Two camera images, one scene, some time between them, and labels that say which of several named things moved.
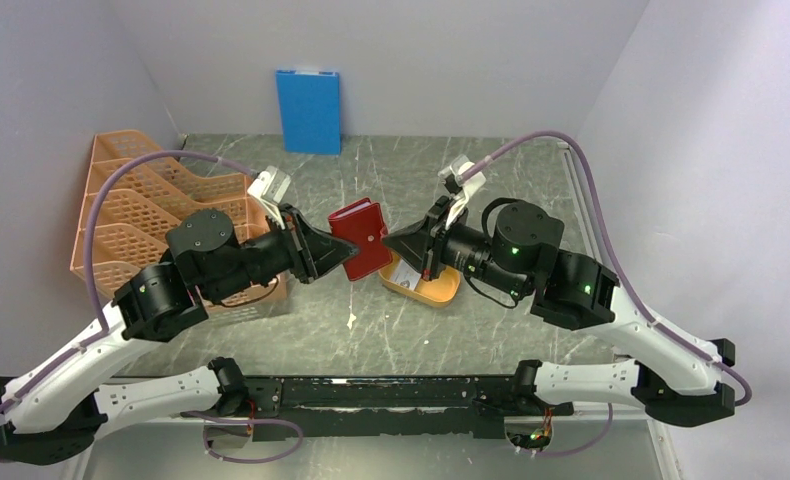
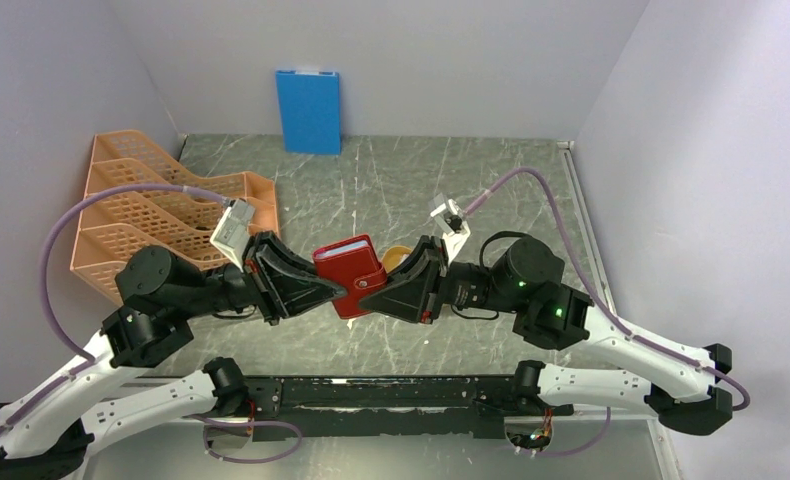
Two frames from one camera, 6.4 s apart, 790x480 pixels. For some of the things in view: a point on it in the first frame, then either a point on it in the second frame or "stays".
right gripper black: (419, 242) → (413, 298)
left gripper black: (312, 251) → (282, 290)
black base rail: (450, 406) stays
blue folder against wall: (309, 105) stays
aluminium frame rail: (582, 198) stays
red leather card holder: (361, 224) → (351, 262)
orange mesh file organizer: (133, 196) stays
